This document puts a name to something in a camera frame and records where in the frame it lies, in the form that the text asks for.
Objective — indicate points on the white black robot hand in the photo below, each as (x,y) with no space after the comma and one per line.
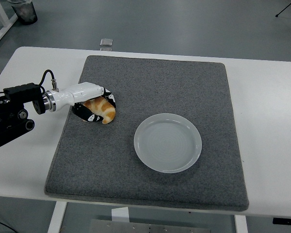
(80,92)

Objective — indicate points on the golden croissant bread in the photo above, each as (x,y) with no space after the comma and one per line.
(104,109)

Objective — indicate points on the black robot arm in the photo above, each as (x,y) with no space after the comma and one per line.
(14,92)

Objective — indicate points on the round pale grey plate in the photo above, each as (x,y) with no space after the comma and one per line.
(167,145)

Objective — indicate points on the small clear square box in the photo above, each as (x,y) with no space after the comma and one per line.
(106,42)

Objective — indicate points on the grey felt mat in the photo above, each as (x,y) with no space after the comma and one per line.
(160,85)

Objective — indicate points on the bin with black bag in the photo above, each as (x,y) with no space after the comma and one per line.
(25,13)

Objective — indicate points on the white table leg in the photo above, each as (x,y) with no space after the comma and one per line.
(241,224)
(57,218)

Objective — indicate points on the white tag under table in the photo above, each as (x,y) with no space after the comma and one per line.
(120,214)

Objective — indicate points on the black tripod leg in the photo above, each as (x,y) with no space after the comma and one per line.
(281,11)

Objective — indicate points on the black table control box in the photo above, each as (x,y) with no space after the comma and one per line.
(286,221)

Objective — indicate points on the white desk frame leg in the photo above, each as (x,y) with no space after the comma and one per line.
(4,26)

